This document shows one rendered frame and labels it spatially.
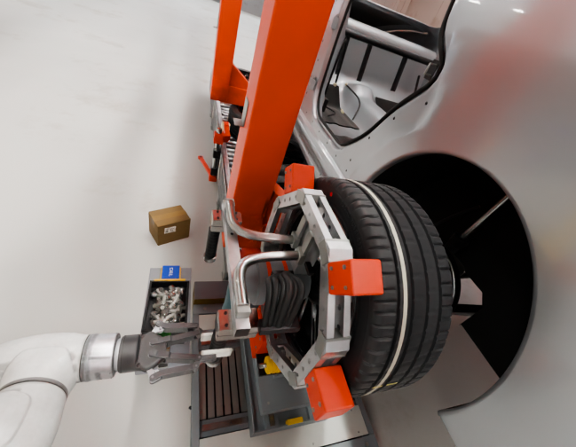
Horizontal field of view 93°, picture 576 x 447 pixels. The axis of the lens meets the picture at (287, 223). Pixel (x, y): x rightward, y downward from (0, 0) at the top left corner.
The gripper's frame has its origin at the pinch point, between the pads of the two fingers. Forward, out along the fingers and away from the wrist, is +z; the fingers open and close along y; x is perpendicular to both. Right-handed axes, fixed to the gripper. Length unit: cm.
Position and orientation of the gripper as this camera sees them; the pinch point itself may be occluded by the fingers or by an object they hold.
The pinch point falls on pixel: (216, 344)
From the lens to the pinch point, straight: 74.2
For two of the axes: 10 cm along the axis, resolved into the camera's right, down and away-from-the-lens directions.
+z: 9.3, 0.6, 3.6
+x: 2.9, -7.3, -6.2
